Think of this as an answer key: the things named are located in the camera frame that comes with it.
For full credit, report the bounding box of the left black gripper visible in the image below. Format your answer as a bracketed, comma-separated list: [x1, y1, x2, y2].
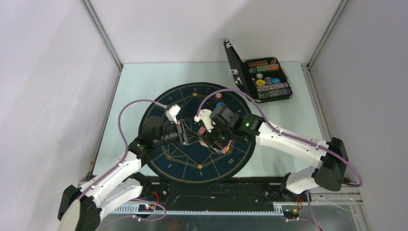
[153, 119, 201, 147]

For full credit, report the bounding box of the pink dealt card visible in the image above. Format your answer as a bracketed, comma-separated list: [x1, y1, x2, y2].
[197, 127, 207, 136]

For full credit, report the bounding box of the yellow button in case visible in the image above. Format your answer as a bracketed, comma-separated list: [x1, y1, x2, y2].
[255, 79, 266, 87]

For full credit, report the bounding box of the black poker chip case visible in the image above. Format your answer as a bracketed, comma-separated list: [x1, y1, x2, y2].
[223, 39, 293, 103]

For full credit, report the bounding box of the pink playing card deck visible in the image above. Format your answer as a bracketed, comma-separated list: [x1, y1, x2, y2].
[213, 140, 232, 154]

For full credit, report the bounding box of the red poker chip stack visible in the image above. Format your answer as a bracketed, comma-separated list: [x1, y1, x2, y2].
[214, 92, 223, 100]

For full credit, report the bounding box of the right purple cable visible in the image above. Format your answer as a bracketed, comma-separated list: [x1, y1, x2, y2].
[196, 88, 364, 231]

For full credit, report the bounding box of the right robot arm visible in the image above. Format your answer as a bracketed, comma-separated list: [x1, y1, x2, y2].
[194, 105, 347, 201]

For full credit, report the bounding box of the round dark poker mat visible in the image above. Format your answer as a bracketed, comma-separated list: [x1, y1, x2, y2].
[147, 82, 255, 185]

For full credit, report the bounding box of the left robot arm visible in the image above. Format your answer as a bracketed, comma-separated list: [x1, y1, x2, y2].
[57, 116, 201, 231]

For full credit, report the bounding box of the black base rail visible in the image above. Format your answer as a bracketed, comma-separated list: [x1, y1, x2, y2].
[140, 177, 309, 212]

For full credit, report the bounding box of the blue button in case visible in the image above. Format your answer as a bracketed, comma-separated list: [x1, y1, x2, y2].
[272, 78, 281, 84]

